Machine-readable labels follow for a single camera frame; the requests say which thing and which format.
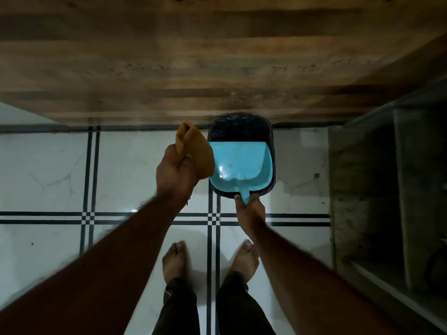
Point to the person's foot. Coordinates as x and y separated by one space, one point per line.
245 259
175 261

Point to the person's right forearm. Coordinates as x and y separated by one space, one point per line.
307 289

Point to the person's left forearm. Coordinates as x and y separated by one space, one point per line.
104 275

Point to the black trash bin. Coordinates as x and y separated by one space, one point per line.
241 129

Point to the person's right foot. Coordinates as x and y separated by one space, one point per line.
245 259

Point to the person's left hand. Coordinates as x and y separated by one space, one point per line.
173 174

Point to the brown wooden furniture panel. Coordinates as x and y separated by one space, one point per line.
209 59

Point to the person's right thumb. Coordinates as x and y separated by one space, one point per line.
239 204

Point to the person's right hand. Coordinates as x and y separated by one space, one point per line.
249 214

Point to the person's left foot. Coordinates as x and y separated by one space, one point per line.
175 261

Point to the person's left fingers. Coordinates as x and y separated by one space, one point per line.
168 152

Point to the orange cloth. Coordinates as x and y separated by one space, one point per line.
197 153

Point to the grey shelf unit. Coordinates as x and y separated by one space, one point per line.
380 191

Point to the person's black trousers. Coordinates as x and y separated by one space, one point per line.
241 310

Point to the light blue plastic dustpan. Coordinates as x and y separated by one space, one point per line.
241 165

